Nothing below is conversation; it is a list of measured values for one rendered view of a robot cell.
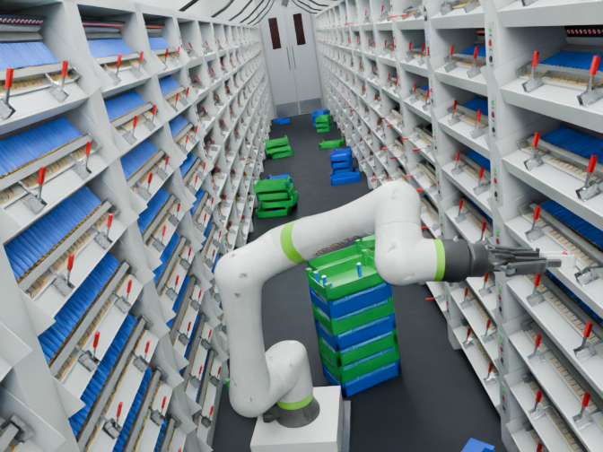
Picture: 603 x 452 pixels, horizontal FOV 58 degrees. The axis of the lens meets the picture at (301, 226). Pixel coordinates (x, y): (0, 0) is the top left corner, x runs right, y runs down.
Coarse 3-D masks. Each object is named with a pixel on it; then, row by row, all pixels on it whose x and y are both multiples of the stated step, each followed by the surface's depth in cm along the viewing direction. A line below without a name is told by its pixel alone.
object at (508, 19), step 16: (496, 0) 140; (512, 0) 140; (528, 0) 124; (544, 0) 120; (560, 0) 111; (576, 0) 104; (592, 0) 97; (512, 16) 133; (528, 16) 125; (544, 16) 117; (560, 16) 110; (576, 16) 104; (592, 16) 99
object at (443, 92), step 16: (432, 0) 204; (432, 32) 208; (448, 32) 208; (464, 32) 209; (432, 48) 211; (448, 96) 217; (432, 112) 227; (448, 144) 223; (448, 192) 230; (448, 224) 235; (448, 320) 260
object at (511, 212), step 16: (512, 208) 159; (528, 208) 157; (512, 224) 157; (528, 224) 153; (544, 224) 148; (528, 240) 146; (544, 240) 142; (560, 240) 138; (560, 272) 127; (576, 272) 124; (576, 288) 121; (592, 288) 117; (592, 304) 115
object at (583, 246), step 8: (544, 216) 147; (552, 216) 145; (552, 224) 142; (560, 224) 140; (560, 232) 139; (568, 232) 135; (568, 240) 136; (576, 240) 130; (584, 240) 129; (576, 248) 130; (584, 248) 126; (592, 248) 124; (592, 256) 123; (600, 256) 121
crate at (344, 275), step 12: (336, 264) 240; (348, 264) 243; (372, 264) 241; (312, 276) 237; (336, 276) 240; (348, 276) 238; (372, 276) 226; (312, 288) 233; (324, 288) 220; (336, 288) 220; (348, 288) 222; (360, 288) 225
